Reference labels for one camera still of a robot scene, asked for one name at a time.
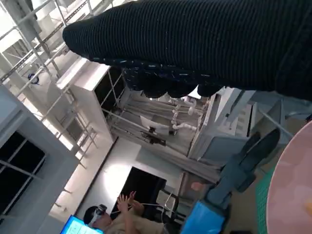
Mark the dark window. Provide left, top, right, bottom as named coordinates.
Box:
left=0, top=131, right=46, bottom=215

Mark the person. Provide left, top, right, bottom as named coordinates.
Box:
left=82, top=191, right=169, bottom=234

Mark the white metal grid frame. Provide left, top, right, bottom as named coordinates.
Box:
left=0, top=0, right=98, bottom=169

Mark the white headset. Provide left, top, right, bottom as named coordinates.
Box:
left=91, top=204, right=108, bottom=224

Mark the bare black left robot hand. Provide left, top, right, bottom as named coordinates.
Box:
left=180, top=128, right=281, bottom=234

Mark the light blue computer screen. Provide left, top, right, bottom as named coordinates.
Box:
left=62, top=214, right=103, bottom=234

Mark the white open cabinet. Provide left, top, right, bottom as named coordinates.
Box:
left=56, top=58, right=125, bottom=147

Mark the pink bowl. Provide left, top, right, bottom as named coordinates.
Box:
left=266, top=119, right=312, bottom=234

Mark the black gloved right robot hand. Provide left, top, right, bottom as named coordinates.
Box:
left=62, top=0, right=312, bottom=100

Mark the black screen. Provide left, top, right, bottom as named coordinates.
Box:
left=112, top=167, right=168, bottom=215

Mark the green cutting mat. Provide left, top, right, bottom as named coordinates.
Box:
left=253, top=168, right=277, bottom=234

